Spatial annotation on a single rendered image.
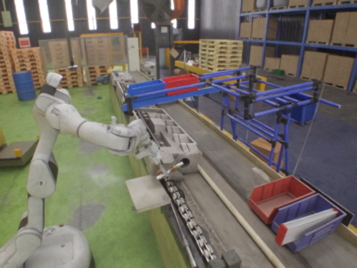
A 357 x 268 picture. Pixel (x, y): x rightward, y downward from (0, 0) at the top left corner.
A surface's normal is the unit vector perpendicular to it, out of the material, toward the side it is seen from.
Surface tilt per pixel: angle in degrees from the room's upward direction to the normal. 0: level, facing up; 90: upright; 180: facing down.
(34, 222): 90
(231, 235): 0
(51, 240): 73
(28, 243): 90
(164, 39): 90
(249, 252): 0
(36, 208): 90
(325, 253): 0
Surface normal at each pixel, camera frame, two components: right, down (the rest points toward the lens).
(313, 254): 0.00, -0.91
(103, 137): 0.11, 0.18
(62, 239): 0.37, 0.11
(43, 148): 0.37, 0.37
